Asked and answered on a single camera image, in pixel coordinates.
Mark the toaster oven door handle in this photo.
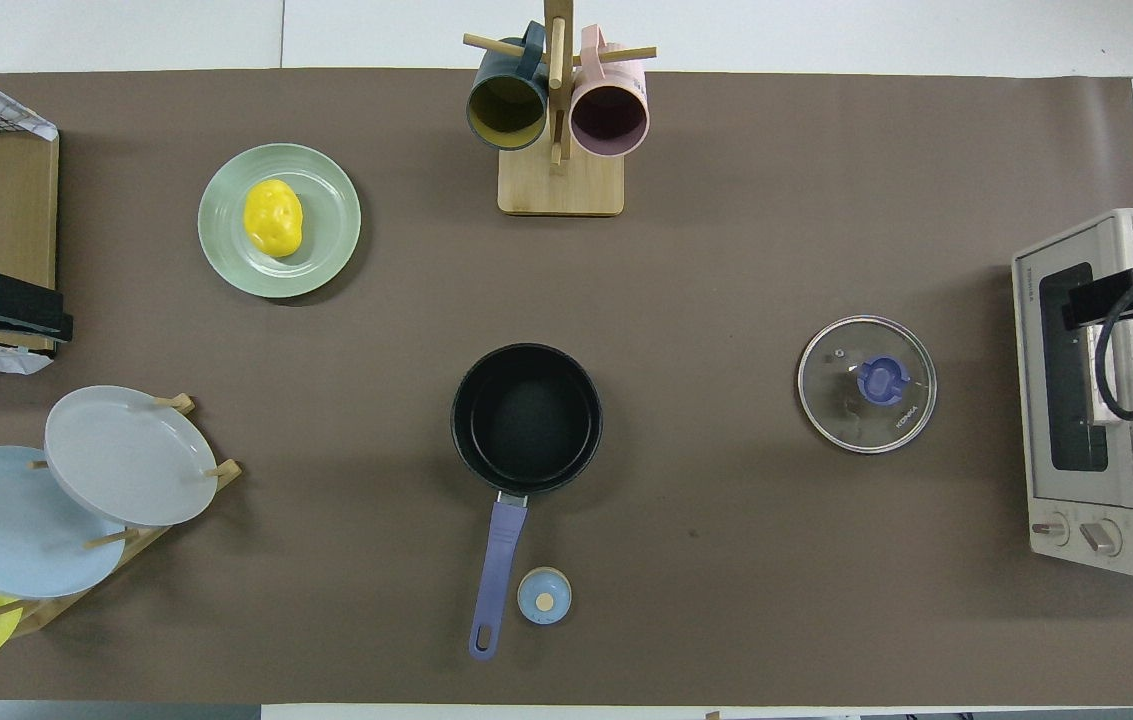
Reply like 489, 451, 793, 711
1084, 318, 1123, 427

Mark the pale green plate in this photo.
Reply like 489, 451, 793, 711
197, 143, 363, 299

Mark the brown table mat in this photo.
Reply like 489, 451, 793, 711
0, 68, 1133, 706

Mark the black pot purple handle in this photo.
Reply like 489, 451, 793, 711
451, 343, 604, 661

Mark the light blue plate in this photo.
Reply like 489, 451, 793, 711
0, 446, 127, 600

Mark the dark blue mug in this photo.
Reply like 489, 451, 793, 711
466, 22, 550, 152

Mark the grey plate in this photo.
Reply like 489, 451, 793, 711
44, 385, 219, 528

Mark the wooden plate rack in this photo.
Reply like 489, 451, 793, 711
0, 393, 243, 637

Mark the black wire mesh panel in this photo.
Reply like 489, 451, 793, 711
0, 85, 57, 138

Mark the pink mug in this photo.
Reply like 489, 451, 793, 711
569, 25, 650, 159

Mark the wooden mug tree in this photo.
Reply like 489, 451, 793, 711
463, 0, 657, 217

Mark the yellow potato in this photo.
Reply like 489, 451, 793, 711
244, 179, 305, 259

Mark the glass lid blue knob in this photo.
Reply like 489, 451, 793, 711
797, 315, 938, 455

